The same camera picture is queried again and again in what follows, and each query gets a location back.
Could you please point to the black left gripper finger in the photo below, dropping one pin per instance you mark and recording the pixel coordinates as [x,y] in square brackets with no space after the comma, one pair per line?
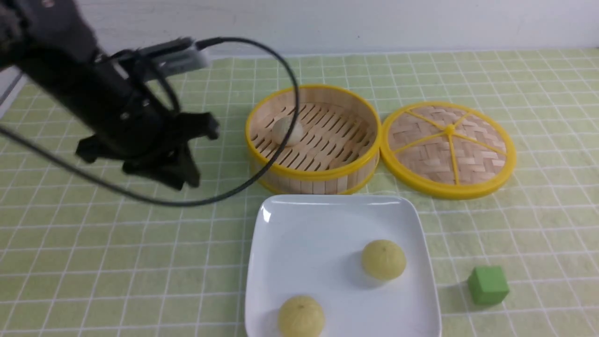
[174,168]

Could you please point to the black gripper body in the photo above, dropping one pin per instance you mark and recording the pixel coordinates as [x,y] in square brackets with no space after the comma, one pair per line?
[128,122]

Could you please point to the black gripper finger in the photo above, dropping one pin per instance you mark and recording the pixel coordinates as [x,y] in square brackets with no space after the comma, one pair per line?
[188,126]

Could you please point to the grey-white steamed bun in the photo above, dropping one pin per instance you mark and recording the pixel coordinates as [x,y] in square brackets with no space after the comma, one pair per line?
[280,129]

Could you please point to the yellow steamed bun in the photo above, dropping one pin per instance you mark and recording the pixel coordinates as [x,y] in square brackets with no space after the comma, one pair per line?
[383,260]
[301,316]

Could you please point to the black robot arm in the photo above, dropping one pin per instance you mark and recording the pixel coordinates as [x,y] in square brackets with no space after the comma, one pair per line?
[48,39]

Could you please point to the white square plate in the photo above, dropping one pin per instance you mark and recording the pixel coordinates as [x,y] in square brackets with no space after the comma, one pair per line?
[311,245]

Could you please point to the yellow steamed bun front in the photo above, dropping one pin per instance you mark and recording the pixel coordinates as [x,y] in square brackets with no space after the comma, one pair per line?
[301,316]

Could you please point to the green checkered tablecloth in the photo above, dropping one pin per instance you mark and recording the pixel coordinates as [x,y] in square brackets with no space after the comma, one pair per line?
[80,261]

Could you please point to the bamboo steamer basket yellow rim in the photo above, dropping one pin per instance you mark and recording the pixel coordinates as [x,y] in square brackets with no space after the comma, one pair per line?
[338,151]

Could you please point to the woven bamboo steamer lid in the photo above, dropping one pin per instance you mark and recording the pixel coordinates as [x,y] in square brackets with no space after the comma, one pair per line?
[447,150]

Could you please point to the green cube block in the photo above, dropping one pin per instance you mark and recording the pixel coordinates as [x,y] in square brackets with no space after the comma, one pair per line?
[487,285]

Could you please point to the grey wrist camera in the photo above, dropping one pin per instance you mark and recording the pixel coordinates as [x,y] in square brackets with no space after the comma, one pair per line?
[177,57]

